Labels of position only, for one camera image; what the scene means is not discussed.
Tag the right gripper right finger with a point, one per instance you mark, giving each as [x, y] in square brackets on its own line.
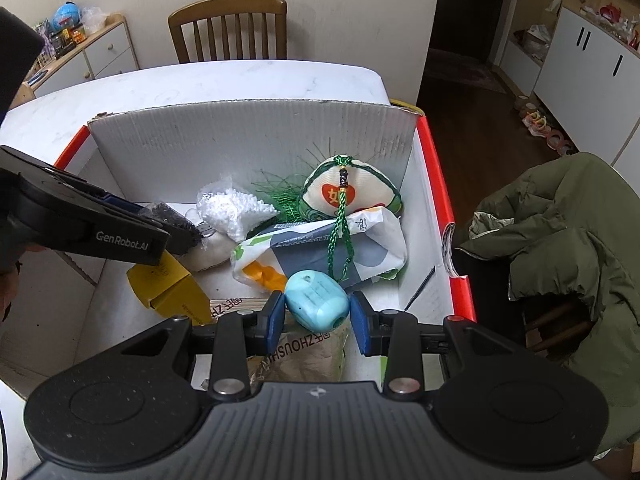
[396, 335]

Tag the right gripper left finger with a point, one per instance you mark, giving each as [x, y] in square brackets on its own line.
[239, 335]

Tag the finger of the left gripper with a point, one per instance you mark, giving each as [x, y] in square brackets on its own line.
[124, 205]

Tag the black fuzzy keychain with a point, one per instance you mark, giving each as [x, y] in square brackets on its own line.
[183, 235]

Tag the yellow small box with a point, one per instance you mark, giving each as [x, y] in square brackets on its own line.
[170, 290]

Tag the white fluffy pouch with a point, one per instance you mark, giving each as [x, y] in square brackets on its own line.
[224, 214]

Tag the light blue egg toy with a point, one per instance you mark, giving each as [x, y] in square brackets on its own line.
[316, 301]

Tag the white blue tissue pack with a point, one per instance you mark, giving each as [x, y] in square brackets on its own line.
[269, 258]

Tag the green embroidered sachet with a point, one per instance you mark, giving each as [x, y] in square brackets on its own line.
[336, 188]

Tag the person's left hand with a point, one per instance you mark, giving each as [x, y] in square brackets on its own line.
[9, 282]

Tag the red white cardboard box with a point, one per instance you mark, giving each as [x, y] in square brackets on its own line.
[72, 307]

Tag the white drawer cabinet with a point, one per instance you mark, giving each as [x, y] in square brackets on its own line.
[106, 53]

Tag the blue globe toy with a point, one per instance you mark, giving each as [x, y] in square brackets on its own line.
[67, 16]

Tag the green padded jacket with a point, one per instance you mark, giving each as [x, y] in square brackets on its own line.
[555, 253]

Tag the brown wooden chair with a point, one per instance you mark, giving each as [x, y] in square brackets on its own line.
[225, 30]

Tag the pile of shoes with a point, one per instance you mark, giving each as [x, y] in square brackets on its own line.
[539, 125]

